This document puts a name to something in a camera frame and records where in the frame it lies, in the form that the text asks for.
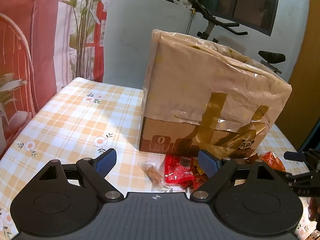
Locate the orange chips bag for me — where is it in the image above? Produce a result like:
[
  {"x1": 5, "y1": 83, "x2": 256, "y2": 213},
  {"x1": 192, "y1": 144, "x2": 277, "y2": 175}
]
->
[{"x1": 247, "y1": 151, "x2": 286, "y2": 172}]

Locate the person's left hand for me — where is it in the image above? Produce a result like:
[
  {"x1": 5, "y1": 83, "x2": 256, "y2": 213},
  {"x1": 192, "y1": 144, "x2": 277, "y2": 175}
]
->
[{"x1": 307, "y1": 197, "x2": 320, "y2": 231}]

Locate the red snack packet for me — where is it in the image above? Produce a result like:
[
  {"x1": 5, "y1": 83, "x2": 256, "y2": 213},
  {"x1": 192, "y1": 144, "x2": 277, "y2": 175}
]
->
[{"x1": 164, "y1": 155, "x2": 208, "y2": 190}]

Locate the yellow plaid tablecloth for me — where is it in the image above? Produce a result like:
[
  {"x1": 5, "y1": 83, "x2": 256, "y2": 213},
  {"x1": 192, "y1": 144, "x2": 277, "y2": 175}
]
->
[{"x1": 0, "y1": 76, "x2": 311, "y2": 239}]

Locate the small clear brown snack packet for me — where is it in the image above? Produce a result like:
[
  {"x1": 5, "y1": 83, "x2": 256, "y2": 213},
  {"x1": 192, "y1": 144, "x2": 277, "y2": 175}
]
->
[{"x1": 140, "y1": 161, "x2": 164, "y2": 189}]

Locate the cardboard box with plastic bag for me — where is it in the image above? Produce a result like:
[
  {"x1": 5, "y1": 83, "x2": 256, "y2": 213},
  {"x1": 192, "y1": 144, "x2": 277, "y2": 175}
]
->
[{"x1": 139, "y1": 29, "x2": 292, "y2": 158}]

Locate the red printed curtain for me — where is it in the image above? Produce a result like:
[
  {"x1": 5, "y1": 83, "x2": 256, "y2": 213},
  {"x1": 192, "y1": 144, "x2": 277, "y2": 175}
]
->
[{"x1": 1, "y1": 0, "x2": 109, "y2": 153}]

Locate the black exercise bike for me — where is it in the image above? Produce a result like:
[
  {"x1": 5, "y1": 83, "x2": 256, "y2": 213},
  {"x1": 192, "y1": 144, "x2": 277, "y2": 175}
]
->
[{"x1": 185, "y1": 0, "x2": 286, "y2": 74}]

